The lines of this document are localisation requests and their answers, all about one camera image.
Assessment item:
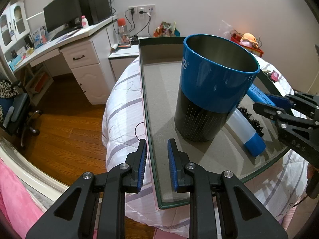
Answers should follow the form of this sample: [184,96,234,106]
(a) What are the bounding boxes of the black keyboard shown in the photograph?
[51,27,75,40]

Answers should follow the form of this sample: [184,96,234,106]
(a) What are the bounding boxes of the black office chair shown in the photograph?
[0,73,43,150]

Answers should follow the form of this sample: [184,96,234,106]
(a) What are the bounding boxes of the white bed frame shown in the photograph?
[0,134,70,201]

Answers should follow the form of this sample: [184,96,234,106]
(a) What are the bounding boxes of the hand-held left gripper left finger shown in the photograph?
[26,139,147,239]

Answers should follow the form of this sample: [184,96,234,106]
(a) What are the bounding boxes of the leopard print cloth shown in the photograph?
[0,80,15,99]

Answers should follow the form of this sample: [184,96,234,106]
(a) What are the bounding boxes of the pink fleece blanket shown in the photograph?
[0,158,44,239]

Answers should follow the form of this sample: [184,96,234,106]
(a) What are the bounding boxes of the orange plush toy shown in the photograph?
[240,33,257,48]

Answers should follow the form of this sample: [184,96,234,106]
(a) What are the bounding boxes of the blue and black tin cup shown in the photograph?
[174,33,260,143]

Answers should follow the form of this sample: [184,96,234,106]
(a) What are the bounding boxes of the thin black wire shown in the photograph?
[135,122,146,142]

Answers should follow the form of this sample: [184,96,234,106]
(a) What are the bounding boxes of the water bottle with red cap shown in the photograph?
[118,18,130,46]

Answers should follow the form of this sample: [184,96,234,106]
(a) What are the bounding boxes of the black studded hair clip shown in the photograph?
[238,107,265,137]

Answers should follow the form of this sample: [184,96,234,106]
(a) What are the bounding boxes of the white glass-door cabinet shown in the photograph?
[0,0,29,53]

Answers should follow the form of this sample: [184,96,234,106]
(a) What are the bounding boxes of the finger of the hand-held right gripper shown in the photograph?
[253,102,319,130]
[264,92,319,117]

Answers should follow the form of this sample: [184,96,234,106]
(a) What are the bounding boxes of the white desk with drawers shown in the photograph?
[9,15,117,105]

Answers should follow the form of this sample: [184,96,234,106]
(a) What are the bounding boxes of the white tube with blue cap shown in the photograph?
[228,110,267,157]

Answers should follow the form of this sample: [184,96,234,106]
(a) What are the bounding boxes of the black computer tower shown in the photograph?
[77,0,111,26]

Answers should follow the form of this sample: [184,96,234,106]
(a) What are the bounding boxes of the white wall socket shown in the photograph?
[128,4,155,14]

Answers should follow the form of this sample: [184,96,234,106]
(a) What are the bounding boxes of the white side table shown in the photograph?
[108,43,140,82]

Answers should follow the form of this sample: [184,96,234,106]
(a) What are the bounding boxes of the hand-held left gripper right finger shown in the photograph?
[167,139,288,239]

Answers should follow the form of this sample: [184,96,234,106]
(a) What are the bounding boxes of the red basket with plush toy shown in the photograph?
[230,33,265,58]

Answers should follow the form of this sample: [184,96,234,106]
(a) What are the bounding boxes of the white rod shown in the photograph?
[26,11,45,20]

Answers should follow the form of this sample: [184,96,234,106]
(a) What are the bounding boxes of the blue and white box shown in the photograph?
[31,26,46,49]

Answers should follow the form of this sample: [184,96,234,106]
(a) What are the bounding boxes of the colourful snack bag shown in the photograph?
[153,22,175,38]

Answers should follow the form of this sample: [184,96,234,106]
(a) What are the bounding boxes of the black computer monitor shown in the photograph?
[43,0,83,34]

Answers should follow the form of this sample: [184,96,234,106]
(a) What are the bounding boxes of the black power cables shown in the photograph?
[125,9,151,36]

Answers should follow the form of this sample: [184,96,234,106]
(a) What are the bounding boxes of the dark shallow tray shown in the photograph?
[138,37,297,210]

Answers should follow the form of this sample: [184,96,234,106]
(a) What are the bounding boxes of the blue highlighter pen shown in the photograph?
[247,83,278,106]

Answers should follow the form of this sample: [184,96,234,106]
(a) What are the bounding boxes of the plastic bag of oranges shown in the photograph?
[219,20,240,40]

